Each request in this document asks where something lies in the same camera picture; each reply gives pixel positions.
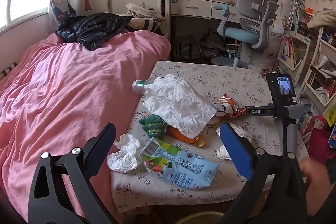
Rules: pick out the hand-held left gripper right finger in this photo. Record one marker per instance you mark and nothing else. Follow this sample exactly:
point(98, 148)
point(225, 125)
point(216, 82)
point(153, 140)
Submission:
point(235, 150)

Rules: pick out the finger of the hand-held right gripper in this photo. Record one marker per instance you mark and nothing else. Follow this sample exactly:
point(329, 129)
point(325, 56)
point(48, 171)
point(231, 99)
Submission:
point(246, 110)

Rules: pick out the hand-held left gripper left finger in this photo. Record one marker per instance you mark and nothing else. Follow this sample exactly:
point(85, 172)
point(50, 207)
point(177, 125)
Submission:
point(105, 140)

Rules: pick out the small white tissue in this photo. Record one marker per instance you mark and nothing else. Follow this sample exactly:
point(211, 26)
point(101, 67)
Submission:
point(223, 153)

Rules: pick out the red white snack packet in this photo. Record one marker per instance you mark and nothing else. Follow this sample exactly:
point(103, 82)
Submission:
point(228, 106)

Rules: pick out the orange peel piece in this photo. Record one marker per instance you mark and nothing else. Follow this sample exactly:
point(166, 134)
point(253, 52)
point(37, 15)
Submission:
point(200, 142)

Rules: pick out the green packet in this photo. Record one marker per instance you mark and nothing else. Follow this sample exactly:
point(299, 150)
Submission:
point(152, 125)

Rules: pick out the orange carrot piece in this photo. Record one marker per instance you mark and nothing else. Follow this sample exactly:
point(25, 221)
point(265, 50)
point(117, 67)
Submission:
point(183, 138)

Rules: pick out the blue green drink carton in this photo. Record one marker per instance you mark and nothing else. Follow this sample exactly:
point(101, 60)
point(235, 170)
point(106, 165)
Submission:
point(183, 169)

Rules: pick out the clear plastic bottle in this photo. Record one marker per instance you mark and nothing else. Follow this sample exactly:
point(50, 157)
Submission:
point(137, 85)

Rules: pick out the large white paper tissue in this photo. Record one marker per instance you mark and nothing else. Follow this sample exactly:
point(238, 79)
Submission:
point(178, 103)

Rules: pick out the cream plastic bin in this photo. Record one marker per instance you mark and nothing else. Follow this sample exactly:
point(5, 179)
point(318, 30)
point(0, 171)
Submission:
point(194, 218)

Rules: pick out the person's right hand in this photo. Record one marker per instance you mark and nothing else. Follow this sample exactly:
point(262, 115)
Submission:
point(313, 179)

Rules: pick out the pile of books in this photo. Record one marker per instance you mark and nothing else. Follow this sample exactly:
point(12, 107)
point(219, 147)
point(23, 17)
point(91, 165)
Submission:
point(307, 119)

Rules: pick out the floral tablecloth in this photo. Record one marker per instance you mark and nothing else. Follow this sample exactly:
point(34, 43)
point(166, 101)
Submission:
point(236, 77)

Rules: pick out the pink bag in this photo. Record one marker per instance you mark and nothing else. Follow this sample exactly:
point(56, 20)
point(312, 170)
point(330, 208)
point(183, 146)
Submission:
point(320, 140)

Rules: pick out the yellow box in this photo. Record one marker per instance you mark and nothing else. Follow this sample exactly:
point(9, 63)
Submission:
point(331, 115)

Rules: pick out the blue box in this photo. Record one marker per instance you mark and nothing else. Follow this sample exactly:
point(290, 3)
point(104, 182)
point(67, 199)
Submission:
point(332, 137)

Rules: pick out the pink blanket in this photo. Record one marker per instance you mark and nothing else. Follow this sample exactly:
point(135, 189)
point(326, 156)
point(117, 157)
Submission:
point(65, 95)

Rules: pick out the black plastic bag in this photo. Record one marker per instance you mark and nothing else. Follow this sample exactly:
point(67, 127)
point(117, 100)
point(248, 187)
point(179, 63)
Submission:
point(212, 43)

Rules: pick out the beige cloth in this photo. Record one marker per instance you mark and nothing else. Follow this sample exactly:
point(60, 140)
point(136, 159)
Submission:
point(323, 19)

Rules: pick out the grey blue desk chair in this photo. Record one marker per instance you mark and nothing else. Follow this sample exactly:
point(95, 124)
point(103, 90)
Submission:
point(252, 3)

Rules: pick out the black puffer jacket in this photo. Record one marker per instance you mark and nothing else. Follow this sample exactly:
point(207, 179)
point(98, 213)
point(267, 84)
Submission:
point(89, 27)

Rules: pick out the white desk with drawers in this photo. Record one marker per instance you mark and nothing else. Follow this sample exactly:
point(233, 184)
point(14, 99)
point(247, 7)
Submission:
point(189, 6)

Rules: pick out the striped pillow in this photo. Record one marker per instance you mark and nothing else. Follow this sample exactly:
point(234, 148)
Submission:
point(149, 24)

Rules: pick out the white tote bag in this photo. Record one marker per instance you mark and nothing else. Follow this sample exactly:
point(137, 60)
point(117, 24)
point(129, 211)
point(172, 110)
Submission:
point(141, 10)

